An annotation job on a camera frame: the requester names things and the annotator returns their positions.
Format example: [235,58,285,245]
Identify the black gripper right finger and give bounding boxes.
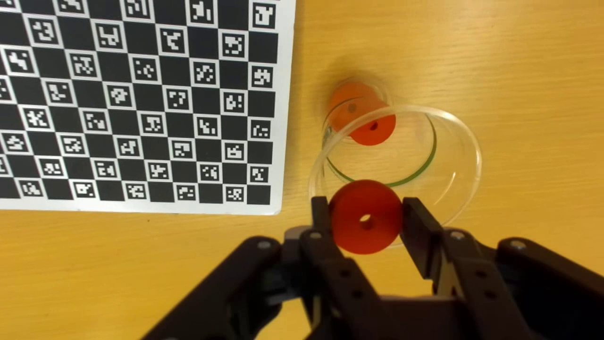
[400,198,536,340]

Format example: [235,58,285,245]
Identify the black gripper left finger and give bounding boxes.
[285,196,400,340]

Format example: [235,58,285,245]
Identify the orange disc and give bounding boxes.
[349,105,396,147]
[330,179,403,255]
[326,81,385,130]

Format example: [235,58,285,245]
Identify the clear plastic cup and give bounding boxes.
[309,77,483,222]

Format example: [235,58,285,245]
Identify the checkered marker board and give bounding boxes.
[0,0,296,215]

